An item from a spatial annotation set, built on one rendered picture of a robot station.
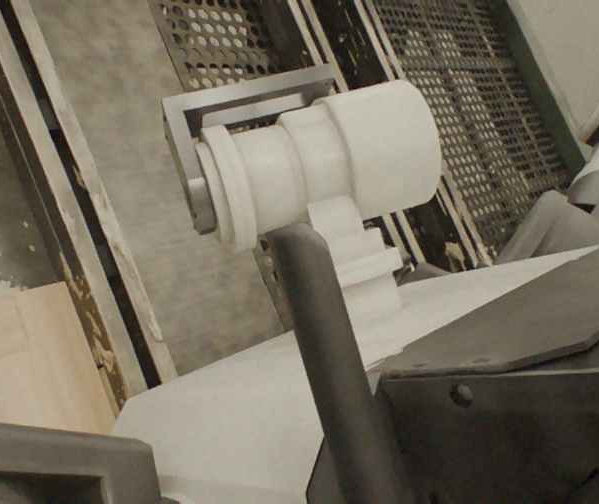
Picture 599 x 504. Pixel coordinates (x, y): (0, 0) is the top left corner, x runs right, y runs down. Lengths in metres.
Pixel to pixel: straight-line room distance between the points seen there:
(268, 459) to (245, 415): 0.02
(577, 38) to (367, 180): 5.78
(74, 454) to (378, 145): 0.18
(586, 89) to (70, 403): 5.58
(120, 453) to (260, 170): 0.14
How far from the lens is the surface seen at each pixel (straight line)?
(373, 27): 1.32
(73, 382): 0.72
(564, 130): 1.92
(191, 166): 0.28
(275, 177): 0.28
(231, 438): 0.20
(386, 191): 0.29
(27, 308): 0.72
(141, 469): 0.21
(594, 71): 5.97
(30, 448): 0.18
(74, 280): 0.72
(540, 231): 0.44
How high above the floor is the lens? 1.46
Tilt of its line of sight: 16 degrees down
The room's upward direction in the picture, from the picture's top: straight up
